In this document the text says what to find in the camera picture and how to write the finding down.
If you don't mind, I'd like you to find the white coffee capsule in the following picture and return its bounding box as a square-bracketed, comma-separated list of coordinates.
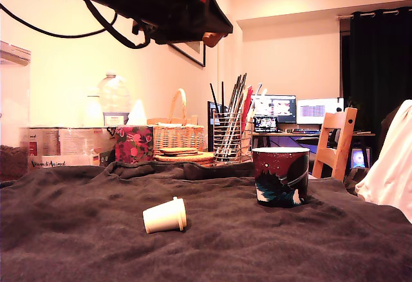
[142, 196, 188, 234]

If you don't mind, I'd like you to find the dark long chopstick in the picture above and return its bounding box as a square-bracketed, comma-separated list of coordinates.
[234, 72, 248, 115]
[227, 75, 243, 115]

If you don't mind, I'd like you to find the large clear water bottle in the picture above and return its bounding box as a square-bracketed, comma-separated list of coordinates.
[98, 72, 133, 127]

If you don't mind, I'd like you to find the white paper tissue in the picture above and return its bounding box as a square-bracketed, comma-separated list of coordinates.
[127, 99, 149, 126]

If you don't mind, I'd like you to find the cream wooden spatula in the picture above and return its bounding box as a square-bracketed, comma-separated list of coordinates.
[239, 88, 251, 125]

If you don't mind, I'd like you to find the red kitchen utensil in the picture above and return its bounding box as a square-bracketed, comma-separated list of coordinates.
[244, 85, 256, 124]

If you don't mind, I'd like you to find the black computer monitor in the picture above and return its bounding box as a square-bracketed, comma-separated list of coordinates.
[207, 100, 223, 153]

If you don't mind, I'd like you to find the square cork coaster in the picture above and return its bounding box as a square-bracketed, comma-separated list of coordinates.
[159, 151, 200, 158]
[157, 147, 199, 154]

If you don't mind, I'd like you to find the white plastic bottle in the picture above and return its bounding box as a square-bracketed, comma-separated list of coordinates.
[82, 87, 106, 127]

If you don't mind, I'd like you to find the floral tissue box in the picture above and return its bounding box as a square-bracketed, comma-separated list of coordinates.
[115, 125, 155, 163]

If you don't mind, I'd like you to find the round cork trivet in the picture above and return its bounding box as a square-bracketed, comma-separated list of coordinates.
[156, 160, 216, 168]
[154, 152, 216, 163]

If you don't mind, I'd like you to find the small tablet screen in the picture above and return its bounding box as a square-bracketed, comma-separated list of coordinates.
[254, 116, 280, 134]

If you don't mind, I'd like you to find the wooden desk with black legs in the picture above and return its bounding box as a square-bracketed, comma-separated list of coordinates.
[252, 130, 377, 169]

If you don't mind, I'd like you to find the white pet food carton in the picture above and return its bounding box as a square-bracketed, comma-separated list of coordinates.
[19, 126, 117, 169]

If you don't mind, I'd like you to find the wooden chair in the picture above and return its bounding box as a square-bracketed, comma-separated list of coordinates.
[312, 107, 359, 182]

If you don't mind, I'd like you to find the dark red printed mug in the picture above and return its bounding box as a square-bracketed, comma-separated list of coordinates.
[251, 147, 310, 208]

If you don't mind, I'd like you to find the dark curtain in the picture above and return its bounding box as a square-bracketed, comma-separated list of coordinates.
[341, 6, 412, 167]

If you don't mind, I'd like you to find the white curtain rod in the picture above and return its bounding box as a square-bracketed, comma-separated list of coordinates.
[337, 8, 412, 19]

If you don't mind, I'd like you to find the computer case with lit fan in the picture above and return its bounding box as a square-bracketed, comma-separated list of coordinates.
[350, 147, 371, 169]

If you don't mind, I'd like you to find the dark grey knitted cloth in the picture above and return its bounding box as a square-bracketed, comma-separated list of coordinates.
[0, 161, 412, 282]

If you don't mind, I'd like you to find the white cloth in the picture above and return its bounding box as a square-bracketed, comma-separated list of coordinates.
[355, 99, 412, 225]

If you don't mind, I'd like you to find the black framed wall picture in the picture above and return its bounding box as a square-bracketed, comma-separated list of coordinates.
[167, 42, 207, 68]

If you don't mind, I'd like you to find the chrome wire utensil rack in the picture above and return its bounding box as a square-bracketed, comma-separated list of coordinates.
[212, 109, 254, 166]

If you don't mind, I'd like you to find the wicker basket with handle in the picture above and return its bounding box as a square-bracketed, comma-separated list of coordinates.
[147, 88, 207, 153]

